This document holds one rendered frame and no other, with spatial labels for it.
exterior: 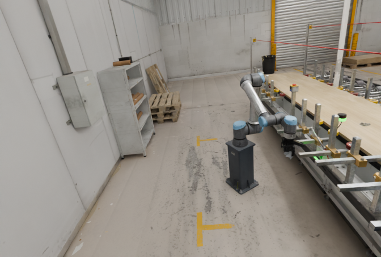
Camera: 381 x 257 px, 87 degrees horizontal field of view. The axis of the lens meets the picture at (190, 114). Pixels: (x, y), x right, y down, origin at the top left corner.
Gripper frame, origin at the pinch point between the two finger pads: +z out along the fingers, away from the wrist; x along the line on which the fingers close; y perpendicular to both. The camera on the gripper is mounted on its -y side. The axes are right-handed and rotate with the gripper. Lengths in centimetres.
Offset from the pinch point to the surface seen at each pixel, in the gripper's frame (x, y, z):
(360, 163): 30.0, -32.2, -12.9
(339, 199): -16, -57, 66
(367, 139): -7, -64, -7
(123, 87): -151, 192, -45
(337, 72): -160, -129, -28
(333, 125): -2.3, -32.1, -26.0
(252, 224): -6, 32, 83
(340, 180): 16.1, -31.2, 12.7
